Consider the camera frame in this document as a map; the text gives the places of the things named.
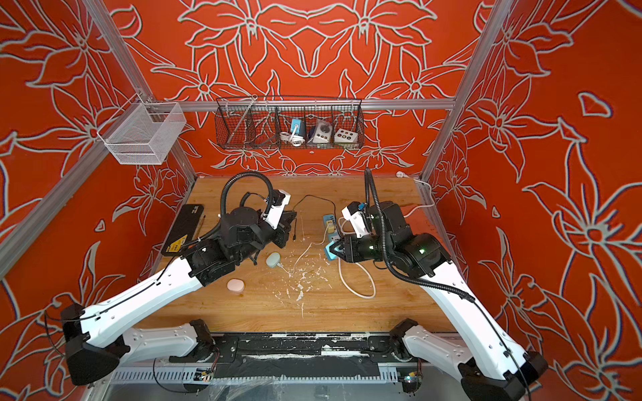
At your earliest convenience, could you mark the white cube socket adapter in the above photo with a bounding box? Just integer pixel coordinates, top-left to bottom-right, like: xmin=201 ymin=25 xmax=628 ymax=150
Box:
xmin=334 ymin=129 xmax=358 ymax=146

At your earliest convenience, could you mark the blue power strip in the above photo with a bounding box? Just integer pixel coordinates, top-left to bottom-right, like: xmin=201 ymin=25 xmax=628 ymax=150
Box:
xmin=323 ymin=214 xmax=340 ymax=244

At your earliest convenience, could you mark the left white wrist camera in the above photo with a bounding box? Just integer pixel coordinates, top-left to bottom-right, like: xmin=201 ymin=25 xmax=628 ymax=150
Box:
xmin=263 ymin=190 xmax=291 ymax=230

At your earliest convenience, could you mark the pink earbud case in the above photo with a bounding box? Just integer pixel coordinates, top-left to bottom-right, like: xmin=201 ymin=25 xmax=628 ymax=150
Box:
xmin=227 ymin=278 xmax=245 ymax=294

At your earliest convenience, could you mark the black wire wall basket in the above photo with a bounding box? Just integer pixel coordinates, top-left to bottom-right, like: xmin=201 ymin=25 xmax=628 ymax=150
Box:
xmin=214 ymin=95 xmax=365 ymax=150

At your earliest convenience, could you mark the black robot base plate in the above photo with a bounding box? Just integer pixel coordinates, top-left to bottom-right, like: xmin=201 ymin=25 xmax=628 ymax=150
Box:
xmin=200 ymin=332 xmax=419 ymax=363

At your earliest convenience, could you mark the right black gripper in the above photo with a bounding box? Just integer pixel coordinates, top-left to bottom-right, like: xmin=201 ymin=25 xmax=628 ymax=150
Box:
xmin=328 ymin=235 xmax=396 ymax=264

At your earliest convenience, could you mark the black box yellow label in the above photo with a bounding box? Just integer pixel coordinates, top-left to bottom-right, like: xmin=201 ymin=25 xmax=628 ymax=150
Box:
xmin=160 ymin=204 xmax=205 ymax=257

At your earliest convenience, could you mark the black USB cable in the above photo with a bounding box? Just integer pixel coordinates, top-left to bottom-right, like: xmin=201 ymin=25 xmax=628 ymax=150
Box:
xmin=293 ymin=194 xmax=338 ymax=241

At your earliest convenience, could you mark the blue charger in basket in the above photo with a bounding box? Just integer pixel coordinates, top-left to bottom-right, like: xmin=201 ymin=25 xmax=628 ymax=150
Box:
xmin=289 ymin=119 xmax=306 ymax=137

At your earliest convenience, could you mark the white power strip cord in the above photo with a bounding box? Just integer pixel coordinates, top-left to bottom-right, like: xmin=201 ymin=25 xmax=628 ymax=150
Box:
xmin=338 ymin=178 xmax=436 ymax=301

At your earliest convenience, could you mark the teal USB wall charger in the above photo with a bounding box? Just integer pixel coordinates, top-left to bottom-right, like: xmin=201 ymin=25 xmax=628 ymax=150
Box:
xmin=324 ymin=243 xmax=343 ymax=261

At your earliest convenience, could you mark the clear acrylic wall box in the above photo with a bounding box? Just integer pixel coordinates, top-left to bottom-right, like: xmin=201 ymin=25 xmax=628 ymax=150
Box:
xmin=98 ymin=103 xmax=187 ymax=165

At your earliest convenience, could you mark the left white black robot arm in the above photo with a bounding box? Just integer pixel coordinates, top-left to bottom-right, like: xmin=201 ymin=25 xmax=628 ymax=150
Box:
xmin=60 ymin=207 xmax=297 ymax=386

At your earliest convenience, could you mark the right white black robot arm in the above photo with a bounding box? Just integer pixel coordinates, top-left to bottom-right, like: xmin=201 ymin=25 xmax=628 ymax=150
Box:
xmin=329 ymin=202 xmax=548 ymax=400

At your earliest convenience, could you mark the white round socket adapter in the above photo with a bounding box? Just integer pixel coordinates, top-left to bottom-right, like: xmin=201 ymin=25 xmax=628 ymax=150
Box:
xmin=310 ymin=121 xmax=334 ymax=145

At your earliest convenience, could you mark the mint green earbud case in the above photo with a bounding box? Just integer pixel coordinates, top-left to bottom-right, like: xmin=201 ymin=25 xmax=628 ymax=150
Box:
xmin=266 ymin=252 xmax=283 ymax=268

